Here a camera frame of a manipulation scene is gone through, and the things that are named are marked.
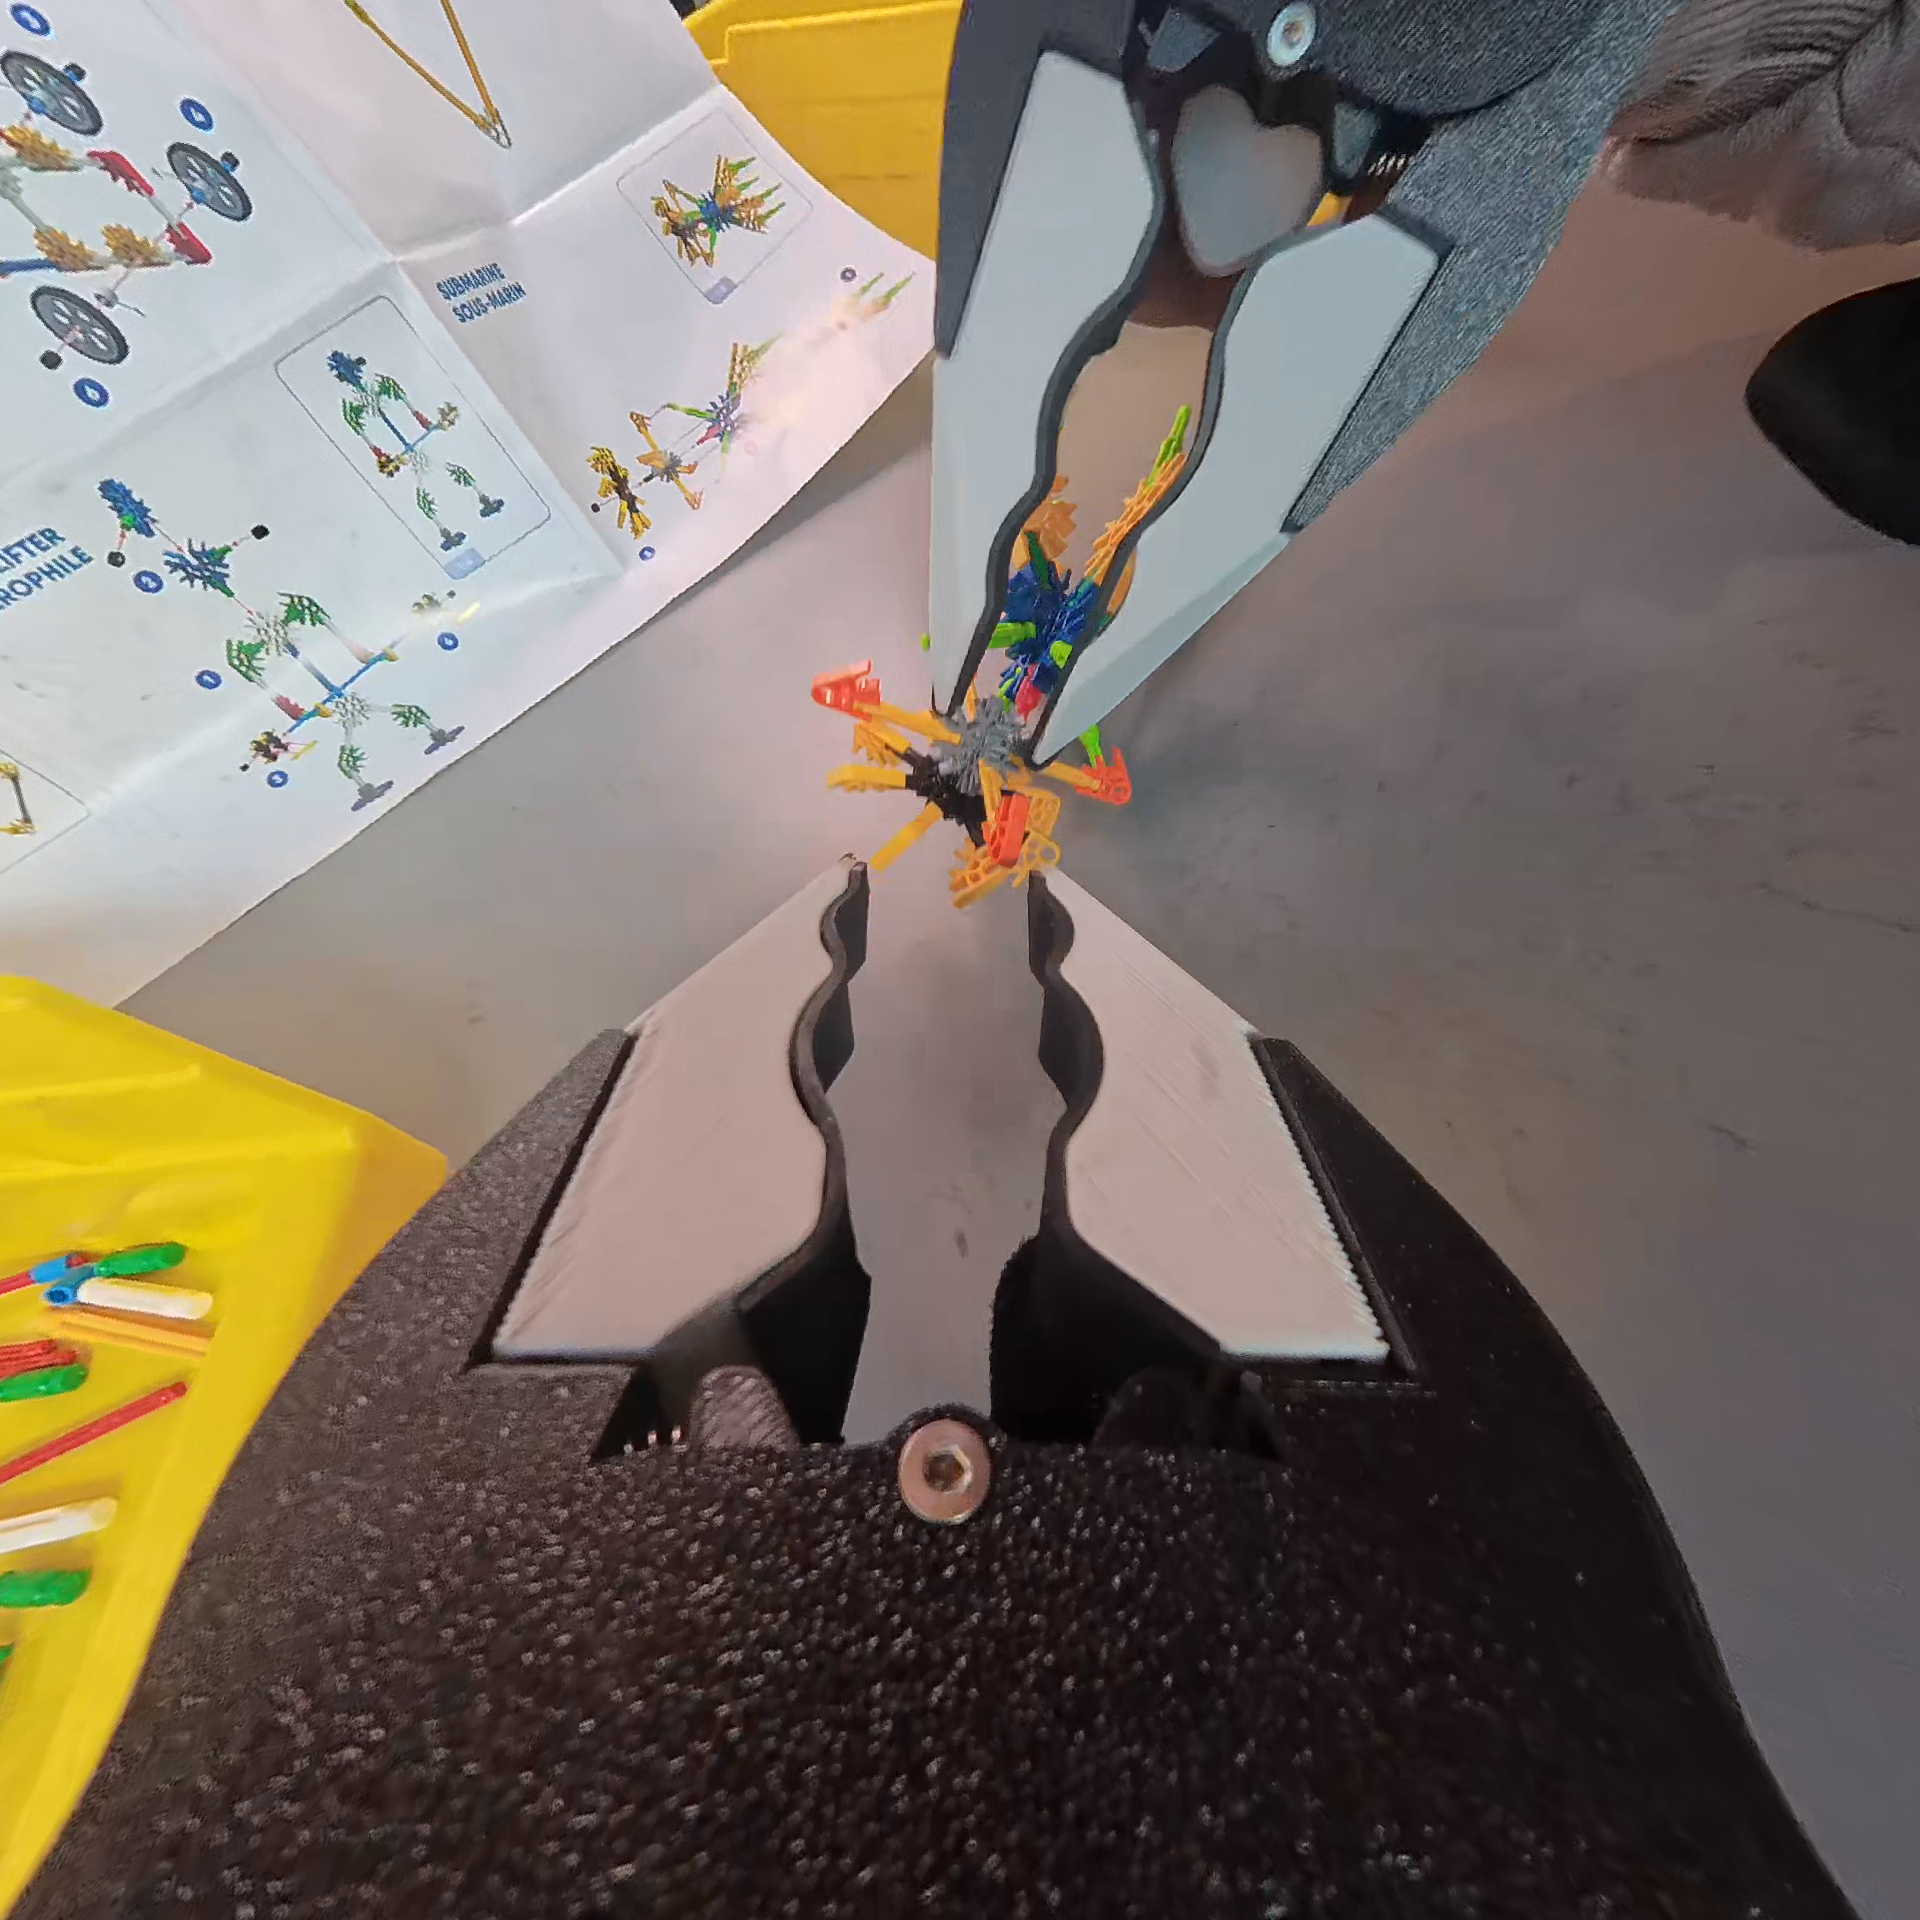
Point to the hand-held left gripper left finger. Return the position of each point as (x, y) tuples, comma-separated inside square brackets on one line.
[(672, 1187)]

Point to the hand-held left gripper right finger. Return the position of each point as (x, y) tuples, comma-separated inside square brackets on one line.
[(1216, 1187)]

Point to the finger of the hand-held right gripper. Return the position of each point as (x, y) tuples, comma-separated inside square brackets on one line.
[(1018, 299), (1303, 375)]

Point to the yellow black toy wheel assembly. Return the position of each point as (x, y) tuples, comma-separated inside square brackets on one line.
[(962, 782)]

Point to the person's right forearm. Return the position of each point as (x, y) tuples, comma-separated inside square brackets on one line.
[(1768, 93)]

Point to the grey desk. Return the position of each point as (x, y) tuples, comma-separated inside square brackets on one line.
[(1496, 898)]

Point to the yellow plastic bin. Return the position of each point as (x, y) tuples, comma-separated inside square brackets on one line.
[(840, 120), (226, 1124)]

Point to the black mesh chair seat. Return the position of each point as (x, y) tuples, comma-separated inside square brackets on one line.
[(1844, 409)]

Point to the pile of toy parts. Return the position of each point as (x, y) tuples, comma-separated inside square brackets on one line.
[(119, 1302)]

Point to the white instruction sheet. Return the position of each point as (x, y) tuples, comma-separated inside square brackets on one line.
[(449, 449)]

